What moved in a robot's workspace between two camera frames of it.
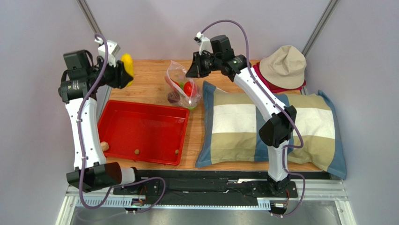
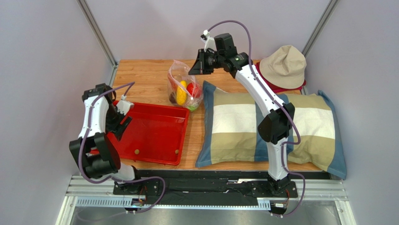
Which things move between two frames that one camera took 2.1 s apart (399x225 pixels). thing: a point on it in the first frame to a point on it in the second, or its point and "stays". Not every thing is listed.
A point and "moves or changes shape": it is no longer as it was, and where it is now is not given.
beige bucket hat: (284, 67) stays
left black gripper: (121, 78) to (113, 128)
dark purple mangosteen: (173, 97) stays
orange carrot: (168, 81) moves or changes shape
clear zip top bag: (182, 90) stays
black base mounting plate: (207, 184) stays
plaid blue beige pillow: (230, 132) stays
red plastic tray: (142, 131) stays
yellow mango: (128, 62) to (181, 93)
